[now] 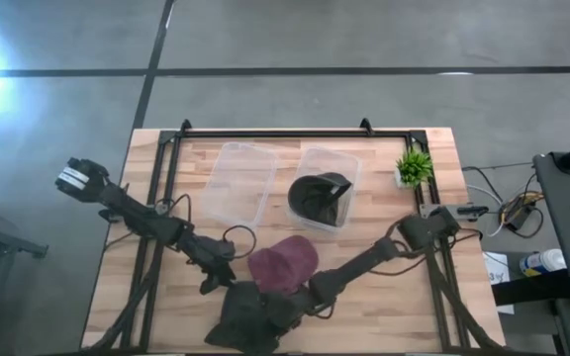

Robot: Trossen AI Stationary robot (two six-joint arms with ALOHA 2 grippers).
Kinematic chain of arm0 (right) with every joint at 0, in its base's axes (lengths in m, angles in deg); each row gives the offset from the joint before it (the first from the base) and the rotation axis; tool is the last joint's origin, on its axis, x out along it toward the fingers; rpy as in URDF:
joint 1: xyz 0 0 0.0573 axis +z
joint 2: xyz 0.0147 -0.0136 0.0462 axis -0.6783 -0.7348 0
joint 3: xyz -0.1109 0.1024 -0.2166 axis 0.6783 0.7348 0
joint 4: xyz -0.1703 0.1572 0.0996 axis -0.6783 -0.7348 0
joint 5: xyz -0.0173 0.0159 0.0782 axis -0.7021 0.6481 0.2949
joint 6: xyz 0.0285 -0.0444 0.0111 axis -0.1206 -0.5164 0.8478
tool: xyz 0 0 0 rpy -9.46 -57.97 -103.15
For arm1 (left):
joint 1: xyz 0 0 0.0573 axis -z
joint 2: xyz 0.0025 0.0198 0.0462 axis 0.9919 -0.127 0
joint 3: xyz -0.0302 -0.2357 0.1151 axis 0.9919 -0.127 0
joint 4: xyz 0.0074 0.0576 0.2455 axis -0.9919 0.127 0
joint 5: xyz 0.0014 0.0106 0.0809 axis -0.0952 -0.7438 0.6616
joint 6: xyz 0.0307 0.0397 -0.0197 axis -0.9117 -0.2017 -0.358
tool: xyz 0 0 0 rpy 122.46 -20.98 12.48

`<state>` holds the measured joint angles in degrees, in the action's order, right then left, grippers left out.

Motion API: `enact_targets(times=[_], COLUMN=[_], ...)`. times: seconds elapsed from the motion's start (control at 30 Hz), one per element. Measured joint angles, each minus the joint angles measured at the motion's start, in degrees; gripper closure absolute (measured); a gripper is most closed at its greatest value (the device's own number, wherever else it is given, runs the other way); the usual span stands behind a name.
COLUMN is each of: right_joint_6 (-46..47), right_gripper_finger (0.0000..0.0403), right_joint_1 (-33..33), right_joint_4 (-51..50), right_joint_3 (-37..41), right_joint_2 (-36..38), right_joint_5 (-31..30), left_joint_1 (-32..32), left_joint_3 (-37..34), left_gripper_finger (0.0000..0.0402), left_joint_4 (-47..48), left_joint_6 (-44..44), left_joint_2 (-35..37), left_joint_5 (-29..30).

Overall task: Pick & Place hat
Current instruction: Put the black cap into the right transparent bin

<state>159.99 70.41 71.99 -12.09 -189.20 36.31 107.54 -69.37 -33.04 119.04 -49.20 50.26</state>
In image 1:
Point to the black metal table frame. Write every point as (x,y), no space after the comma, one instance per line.
(168,163)

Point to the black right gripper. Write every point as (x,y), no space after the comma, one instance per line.
(292,307)

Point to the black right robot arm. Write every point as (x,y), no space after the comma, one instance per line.
(364,258)

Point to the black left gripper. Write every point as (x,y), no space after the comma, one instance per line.
(212,251)

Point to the black cloth hat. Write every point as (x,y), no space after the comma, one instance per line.
(238,321)

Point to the white paper sheet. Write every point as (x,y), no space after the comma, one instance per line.
(499,277)

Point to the clear plastic container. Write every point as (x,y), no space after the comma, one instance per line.
(325,188)

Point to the grey box with black camera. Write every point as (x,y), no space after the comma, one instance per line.
(450,209)

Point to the maroon cap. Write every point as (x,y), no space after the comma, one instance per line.
(282,264)

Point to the small green potted plant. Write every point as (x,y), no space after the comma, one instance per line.
(414,168)

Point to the grey side table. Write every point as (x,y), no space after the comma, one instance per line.
(569,222)

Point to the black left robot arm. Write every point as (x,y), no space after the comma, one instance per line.
(131,211)

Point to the clear plastic container lid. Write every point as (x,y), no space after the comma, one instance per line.
(239,184)

